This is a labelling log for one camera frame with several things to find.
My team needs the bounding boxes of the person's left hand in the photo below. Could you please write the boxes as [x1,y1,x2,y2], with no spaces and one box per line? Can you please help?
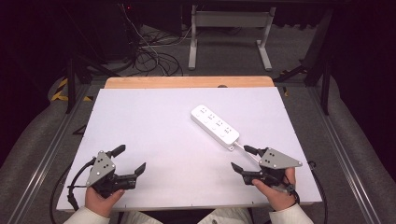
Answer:
[84,186,126,219]

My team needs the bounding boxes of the black metal stand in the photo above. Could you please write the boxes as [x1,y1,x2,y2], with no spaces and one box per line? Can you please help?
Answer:
[273,7,334,117]
[64,54,123,115]

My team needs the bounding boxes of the aluminium floor rail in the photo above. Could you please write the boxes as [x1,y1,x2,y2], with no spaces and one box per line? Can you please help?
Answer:
[306,86,382,224]
[7,84,92,224]

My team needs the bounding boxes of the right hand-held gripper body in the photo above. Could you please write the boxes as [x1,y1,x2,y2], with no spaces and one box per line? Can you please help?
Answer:
[242,147,304,192]

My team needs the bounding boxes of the white metal desk frame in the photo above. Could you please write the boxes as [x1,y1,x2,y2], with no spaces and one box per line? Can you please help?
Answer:
[188,4,277,72]

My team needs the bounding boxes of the person's white clothing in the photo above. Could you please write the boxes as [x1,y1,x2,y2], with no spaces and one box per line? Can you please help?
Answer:
[120,207,254,224]

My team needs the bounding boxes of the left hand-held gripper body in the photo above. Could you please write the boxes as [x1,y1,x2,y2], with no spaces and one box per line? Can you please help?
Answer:
[86,150,138,200]

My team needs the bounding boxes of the wooden table board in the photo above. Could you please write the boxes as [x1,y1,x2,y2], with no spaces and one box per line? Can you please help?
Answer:
[104,76,276,90]

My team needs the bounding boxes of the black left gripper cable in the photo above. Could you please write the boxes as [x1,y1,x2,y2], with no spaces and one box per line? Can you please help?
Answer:
[49,156,97,224]

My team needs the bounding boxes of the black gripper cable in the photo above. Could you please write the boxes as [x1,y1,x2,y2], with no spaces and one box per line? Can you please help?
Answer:
[49,156,97,224]
[307,161,330,224]

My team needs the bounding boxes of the white power strip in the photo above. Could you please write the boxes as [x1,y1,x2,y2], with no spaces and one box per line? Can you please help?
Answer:
[190,104,241,152]

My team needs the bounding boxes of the tangle of floor cables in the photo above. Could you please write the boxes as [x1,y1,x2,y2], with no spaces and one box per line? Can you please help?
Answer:
[117,3,244,77]

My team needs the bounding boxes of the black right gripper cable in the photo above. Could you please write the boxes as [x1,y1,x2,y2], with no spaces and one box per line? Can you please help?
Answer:
[307,161,330,224]

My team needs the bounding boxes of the person's right hand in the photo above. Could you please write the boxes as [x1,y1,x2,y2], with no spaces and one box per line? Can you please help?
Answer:
[251,167,297,213]

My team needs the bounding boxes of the yellow black hazard tape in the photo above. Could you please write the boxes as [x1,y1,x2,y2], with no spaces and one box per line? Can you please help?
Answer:
[50,77,94,103]

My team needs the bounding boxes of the white power strip cable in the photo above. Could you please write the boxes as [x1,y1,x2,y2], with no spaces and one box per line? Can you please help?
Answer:
[233,142,262,164]

